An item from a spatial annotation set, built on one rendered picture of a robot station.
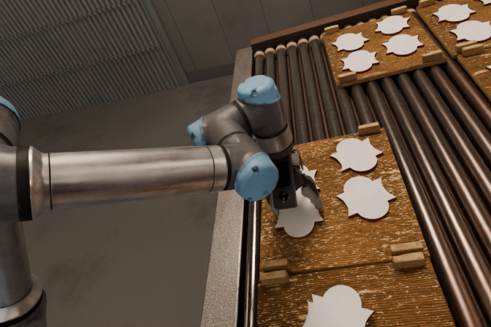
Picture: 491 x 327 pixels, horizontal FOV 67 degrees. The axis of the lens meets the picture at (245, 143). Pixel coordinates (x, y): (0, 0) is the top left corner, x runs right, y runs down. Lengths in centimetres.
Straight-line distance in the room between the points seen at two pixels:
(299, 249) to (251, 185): 33
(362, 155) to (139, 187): 64
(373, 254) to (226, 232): 37
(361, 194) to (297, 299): 29
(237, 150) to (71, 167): 24
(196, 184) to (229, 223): 46
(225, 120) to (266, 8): 271
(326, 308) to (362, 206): 26
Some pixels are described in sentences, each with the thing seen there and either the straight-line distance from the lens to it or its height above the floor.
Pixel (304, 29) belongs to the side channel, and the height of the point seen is 95.
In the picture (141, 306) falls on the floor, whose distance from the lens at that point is 222.
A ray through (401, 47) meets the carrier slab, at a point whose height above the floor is 95.
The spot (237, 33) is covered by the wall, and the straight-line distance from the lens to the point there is 349.
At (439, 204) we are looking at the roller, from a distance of 95.
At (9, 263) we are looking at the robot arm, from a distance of 78.
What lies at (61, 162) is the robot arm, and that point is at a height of 142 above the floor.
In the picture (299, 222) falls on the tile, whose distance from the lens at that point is 90.
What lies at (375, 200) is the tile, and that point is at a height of 95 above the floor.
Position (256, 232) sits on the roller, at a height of 92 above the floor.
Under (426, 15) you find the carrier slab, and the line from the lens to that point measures 166.
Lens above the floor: 165
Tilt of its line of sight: 37 degrees down
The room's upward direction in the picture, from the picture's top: 23 degrees counter-clockwise
